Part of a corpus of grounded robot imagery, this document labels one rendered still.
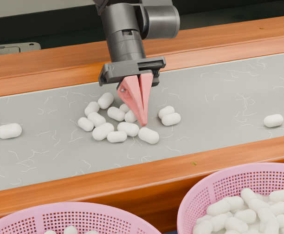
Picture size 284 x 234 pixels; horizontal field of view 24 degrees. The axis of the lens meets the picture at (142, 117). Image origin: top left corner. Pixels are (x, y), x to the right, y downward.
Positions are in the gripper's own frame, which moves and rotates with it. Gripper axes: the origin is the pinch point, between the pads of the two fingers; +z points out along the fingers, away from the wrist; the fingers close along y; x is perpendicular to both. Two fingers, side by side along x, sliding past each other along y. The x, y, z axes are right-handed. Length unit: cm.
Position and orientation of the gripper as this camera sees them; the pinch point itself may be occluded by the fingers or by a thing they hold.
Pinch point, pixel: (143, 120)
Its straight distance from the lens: 107.1
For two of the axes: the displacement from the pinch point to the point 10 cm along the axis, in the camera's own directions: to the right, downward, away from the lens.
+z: 2.2, 9.3, -2.9
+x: -2.2, 3.3, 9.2
